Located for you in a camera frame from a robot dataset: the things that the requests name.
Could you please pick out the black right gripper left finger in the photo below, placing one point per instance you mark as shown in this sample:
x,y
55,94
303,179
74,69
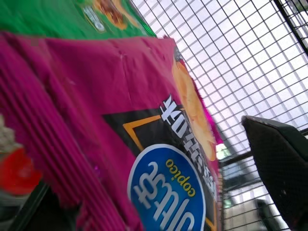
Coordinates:
x,y
48,216

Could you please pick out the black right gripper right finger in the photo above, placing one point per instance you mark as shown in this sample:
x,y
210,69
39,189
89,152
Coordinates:
x,y
281,168

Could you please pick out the magenta potato chip bag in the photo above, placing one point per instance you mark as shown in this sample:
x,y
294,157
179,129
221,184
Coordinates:
x,y
91,101

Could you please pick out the red and white snack bag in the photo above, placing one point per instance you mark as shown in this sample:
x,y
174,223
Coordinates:
x,y
16,170

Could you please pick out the green snack bag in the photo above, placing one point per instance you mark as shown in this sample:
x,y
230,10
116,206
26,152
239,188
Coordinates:
x,y
53,19

